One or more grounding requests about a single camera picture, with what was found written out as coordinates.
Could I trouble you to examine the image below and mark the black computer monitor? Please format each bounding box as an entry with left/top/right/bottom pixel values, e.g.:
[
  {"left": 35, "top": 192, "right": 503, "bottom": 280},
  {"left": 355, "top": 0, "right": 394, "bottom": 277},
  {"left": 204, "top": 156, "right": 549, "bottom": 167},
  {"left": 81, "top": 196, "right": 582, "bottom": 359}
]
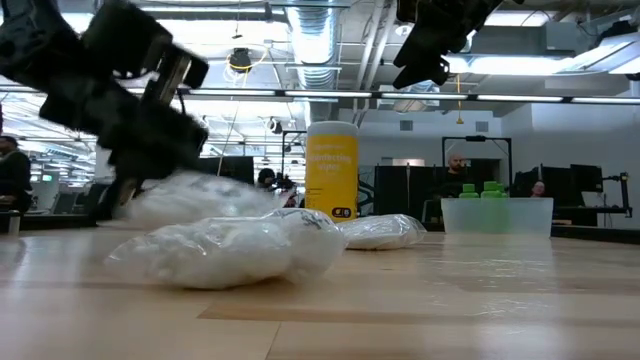
[
  {"left": 569, "top": 163, "right": 604, "bottom": 194},
  {"left": 513, "top": 166, "right": 574, "bottom": 202}
]

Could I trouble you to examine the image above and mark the cotton ball bag scribble print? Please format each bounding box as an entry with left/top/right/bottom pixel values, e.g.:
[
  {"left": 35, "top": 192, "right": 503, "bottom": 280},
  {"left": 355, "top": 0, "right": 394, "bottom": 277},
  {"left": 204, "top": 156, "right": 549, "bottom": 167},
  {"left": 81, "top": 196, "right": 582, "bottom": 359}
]
[{"left": 122, "top": 170, "right": 284, "bottom": 229}]

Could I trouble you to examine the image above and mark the silver ventilation duct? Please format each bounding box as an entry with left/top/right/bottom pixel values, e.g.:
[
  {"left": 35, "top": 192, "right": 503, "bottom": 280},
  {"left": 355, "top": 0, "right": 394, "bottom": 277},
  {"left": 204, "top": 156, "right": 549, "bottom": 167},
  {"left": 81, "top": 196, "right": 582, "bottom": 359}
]
[{"left": 285, "top": 0, "right": 347, "bottom": 91}]

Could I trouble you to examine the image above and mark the long ceiling light strip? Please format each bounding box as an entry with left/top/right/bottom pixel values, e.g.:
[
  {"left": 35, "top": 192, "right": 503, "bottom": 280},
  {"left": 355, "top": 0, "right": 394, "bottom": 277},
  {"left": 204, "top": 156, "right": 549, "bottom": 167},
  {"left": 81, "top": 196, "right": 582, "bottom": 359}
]
[{"left": 187, "top": 88, "right": 640, "bottom": 105}]

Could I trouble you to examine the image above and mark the cotton ball bag text label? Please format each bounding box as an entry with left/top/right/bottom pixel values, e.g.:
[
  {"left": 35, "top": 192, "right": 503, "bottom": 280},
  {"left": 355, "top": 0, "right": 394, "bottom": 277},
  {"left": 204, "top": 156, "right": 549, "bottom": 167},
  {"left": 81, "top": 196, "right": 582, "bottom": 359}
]
[{"left": 103, "top": 207, "right": 347, "bottom": 291}]

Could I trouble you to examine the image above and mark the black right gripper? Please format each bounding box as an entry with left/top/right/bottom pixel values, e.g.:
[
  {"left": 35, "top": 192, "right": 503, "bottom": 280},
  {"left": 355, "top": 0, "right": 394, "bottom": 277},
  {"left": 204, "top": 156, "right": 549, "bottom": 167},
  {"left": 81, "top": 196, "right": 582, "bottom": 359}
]
[{"left": 392, "top": 0, "right": 524, "bottom": 92}]

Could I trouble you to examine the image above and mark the yellow hanging cord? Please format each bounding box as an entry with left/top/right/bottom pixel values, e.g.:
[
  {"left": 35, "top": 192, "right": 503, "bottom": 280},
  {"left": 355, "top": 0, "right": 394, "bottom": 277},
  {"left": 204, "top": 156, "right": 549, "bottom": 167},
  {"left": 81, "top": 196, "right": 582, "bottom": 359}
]
[{"left": 454, "top": 73, "right": 465, "bottom": 126}]

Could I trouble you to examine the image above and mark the yellow disinfecting wipes canister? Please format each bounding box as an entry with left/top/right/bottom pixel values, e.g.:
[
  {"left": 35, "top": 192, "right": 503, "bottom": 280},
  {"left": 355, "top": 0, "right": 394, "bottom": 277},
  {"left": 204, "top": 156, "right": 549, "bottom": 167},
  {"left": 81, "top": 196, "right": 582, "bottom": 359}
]
[{"left": 304, "top": 120, "right": 360, "bottom": 223}]

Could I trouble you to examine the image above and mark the black partition panel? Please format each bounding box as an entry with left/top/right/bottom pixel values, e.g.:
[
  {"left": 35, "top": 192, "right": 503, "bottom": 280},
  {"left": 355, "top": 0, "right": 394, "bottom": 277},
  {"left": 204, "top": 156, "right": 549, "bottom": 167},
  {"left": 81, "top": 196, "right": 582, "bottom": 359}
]
[{"left": 373, "top": 164, "right": 444, "bottom": 221}]

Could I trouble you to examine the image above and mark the plain cotton ball bag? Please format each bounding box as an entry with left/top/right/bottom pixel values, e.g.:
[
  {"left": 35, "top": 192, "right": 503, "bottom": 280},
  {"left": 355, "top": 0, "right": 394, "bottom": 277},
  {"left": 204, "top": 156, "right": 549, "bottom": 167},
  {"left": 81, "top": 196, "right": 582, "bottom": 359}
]
[{"left": 338, "top": 213, "right": 428, "bottom": 251}]

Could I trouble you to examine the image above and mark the black gantry frame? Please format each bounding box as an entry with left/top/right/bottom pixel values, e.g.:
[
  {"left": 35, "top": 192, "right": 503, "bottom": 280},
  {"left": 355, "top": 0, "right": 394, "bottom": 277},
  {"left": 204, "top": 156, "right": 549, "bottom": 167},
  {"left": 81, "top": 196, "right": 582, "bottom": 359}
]
[{"left": 441, "top": 134, "right": 513, "bottom": 201}]

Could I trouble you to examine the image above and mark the clear plastic container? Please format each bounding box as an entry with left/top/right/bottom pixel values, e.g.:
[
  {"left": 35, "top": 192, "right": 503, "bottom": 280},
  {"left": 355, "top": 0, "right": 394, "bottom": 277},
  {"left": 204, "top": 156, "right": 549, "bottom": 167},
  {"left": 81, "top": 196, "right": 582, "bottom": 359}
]
[{"left": 440, "top": 196, "right": 555, "bottom": 237}]

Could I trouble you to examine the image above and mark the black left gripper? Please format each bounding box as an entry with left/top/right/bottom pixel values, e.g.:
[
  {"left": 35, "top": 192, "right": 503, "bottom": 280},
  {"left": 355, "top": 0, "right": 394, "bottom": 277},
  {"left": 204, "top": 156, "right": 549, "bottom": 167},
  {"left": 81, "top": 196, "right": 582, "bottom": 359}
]
[{"left": 39, "top": 0, "right": 211, "bottom": 221}]

